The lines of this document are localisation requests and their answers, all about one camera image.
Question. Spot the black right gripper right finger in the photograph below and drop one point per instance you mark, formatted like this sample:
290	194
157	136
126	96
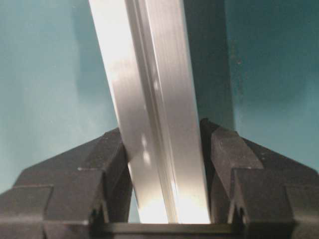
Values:
270	195

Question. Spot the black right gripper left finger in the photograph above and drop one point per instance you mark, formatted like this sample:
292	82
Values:
66	196

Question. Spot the silver aluminium extrusion rail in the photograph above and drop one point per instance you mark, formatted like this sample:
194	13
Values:
145	51

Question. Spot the teal table cloth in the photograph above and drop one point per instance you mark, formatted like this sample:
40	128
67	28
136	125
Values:
255	66

